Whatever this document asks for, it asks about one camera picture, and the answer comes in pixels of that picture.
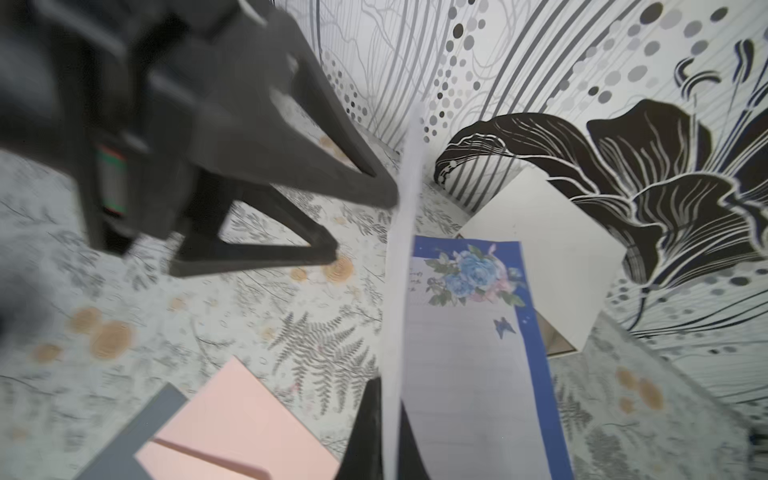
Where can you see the dark grey envelope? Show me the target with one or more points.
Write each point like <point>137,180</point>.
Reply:
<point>117,459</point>

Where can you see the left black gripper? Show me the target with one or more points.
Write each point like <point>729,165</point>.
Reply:
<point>87,89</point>

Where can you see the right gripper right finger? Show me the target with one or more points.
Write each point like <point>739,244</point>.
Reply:
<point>410,464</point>

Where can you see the pink envelope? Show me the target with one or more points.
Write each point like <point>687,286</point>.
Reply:
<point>235,428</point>

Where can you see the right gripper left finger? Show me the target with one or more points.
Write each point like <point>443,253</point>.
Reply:
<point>362,458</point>

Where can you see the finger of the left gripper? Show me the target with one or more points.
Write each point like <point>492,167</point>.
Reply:
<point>242,134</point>
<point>203,252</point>

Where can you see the white mini drawer box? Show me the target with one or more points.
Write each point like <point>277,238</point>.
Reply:
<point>569,259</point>

